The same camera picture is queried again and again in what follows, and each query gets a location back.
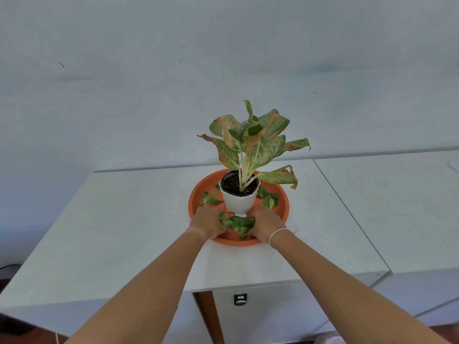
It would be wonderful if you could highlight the person's left hand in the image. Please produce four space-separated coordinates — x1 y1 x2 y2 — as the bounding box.
189 204 229 241

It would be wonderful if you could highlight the person's right hand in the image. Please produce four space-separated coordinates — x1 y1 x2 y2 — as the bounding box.
247 206 287 245

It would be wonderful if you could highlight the pile of green leaves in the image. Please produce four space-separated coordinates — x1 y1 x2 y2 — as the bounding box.
218 211 256 238

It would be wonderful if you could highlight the person's right forearm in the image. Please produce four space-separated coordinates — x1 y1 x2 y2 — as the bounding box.
270 230 450 344

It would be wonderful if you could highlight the person's left forearm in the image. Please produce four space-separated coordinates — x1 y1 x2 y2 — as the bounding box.
66 227 208 344

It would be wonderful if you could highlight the cluster of small green leaves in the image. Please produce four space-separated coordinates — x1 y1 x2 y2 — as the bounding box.
200 183 224 207
256 186 280 210

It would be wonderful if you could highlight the round orange plant tray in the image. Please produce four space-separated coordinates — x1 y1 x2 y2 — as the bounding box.
188 169 290 247

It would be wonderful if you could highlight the white faceted plant pot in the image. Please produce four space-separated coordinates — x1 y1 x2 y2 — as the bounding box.
219 170 261 217

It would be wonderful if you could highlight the white wrist band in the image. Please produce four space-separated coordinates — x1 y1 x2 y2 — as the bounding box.
268 228 289 247

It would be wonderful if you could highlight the dark potting soil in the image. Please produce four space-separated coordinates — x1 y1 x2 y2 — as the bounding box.
222 171 257 196

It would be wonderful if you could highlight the variegated green potted plant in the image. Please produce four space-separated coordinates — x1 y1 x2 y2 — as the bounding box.
197 100 311 192

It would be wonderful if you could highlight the white drawer cabinet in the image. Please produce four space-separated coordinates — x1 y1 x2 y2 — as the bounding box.
212 271 391 344

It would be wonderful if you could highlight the white table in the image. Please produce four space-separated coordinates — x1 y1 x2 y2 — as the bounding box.
313 150 459 319
0 159 391 328

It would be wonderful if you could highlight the brown wooden table leg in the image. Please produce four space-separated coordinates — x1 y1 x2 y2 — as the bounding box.
193 291 225 344

